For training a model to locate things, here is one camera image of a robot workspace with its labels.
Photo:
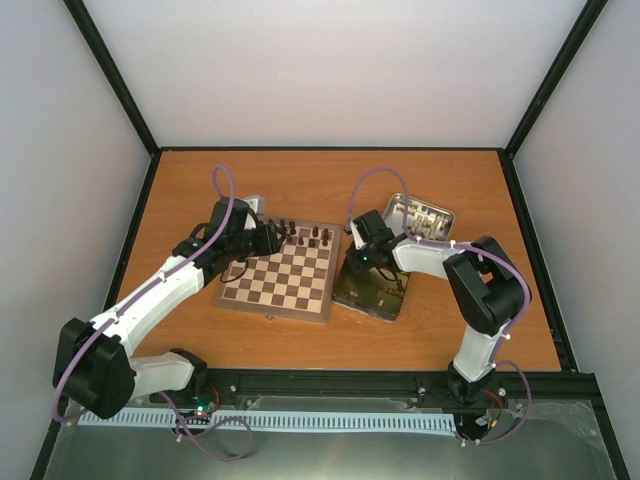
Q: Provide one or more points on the gold tin tray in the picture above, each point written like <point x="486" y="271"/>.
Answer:
<point x="357" y="292"/>

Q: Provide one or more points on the pile of white chess pieces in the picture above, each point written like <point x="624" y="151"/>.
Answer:
<point x="427" y="221"/>

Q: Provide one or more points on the black frame post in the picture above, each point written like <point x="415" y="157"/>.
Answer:
<point x="101" y="53"/>
<point x="582" y="26"/>

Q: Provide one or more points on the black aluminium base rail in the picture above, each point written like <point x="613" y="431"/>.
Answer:
<point x="426" y="389"/>

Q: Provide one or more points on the black frame post right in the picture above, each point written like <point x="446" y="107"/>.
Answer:
<point x="582" y="26"/>

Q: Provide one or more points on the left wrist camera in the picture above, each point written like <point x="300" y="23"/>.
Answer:
<point x="257" y="204"/>

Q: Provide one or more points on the silver tin tray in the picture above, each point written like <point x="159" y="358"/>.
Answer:
<point x="393" y="214"/>

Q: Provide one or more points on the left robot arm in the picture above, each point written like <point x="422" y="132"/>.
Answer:
<point x="95" y="364"/>

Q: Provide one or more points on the pile of dark chess pieces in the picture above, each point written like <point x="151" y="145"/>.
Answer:
<point x="388" y="289"/>

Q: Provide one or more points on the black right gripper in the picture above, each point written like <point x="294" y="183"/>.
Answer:
<point x="356" y="265"/>

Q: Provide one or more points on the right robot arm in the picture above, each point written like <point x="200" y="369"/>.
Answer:
<point x="491" y="294"/>

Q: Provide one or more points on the small green circuit board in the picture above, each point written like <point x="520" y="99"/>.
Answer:
<point x="205" y="406"/>

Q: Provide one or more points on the wooden folding chess board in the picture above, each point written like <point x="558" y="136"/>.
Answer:
<point x="295" y="283"/>

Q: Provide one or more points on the black frame post left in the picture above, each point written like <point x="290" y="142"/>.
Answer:
<point x="101" y="53"/>

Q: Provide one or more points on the light blue cable duct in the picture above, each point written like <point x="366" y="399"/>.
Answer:
<point x="284" y="421"/>

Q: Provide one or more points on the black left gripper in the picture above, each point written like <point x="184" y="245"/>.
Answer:
<point x="269" y="245"/>

